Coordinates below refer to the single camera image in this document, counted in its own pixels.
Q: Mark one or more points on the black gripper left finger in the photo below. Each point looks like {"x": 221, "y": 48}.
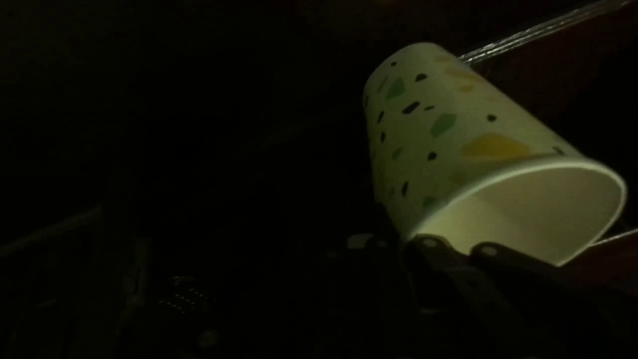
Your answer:
{"x": 444, "y": 285}

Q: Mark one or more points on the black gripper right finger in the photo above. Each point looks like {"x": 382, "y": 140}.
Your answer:
{"x": 564, "y": 311}

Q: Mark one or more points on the white speckled paper cup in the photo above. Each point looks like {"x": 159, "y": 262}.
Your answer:
{"x": 450, "y": 132}

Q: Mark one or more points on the dark wooden secretary desk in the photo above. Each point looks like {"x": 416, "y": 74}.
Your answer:
{"x": 199, "y": 132}

